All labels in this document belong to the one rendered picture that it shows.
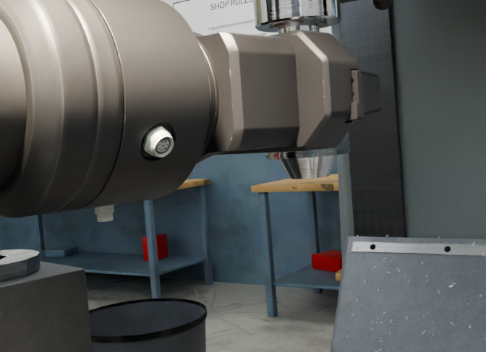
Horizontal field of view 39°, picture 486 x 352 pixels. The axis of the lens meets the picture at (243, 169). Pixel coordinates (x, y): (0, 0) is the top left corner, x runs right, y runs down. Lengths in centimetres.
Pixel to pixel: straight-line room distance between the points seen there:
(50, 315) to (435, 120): 43
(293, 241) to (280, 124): 503
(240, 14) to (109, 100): 528
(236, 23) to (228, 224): 163
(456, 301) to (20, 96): 56
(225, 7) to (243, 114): 533
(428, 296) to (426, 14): 29
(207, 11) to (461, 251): 508
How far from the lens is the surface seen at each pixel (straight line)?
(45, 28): 24
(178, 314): 260
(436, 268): 74
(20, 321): 56
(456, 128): 74
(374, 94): 38
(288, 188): 433
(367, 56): 77
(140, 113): 25
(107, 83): 24
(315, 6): 36
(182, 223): 593
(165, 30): 27
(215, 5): 567
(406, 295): 74
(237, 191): 554
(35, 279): 56
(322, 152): 36
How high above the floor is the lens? 122
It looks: 3 degrees down
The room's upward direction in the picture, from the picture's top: 5 degrees counter-clockwise
